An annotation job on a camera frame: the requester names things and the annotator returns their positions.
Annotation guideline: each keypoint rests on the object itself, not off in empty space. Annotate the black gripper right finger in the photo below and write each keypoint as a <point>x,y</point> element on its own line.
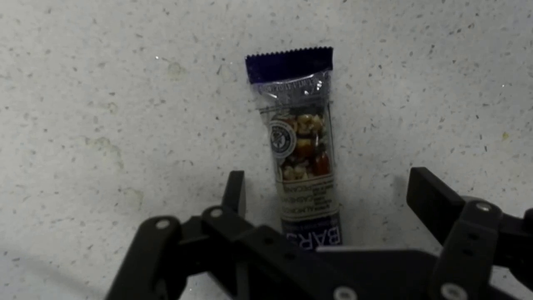
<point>471,238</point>

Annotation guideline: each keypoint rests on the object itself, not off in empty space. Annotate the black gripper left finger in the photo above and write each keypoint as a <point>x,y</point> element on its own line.
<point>221,255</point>

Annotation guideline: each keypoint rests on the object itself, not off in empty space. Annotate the nut bar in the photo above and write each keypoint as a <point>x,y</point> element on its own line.
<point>300,143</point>

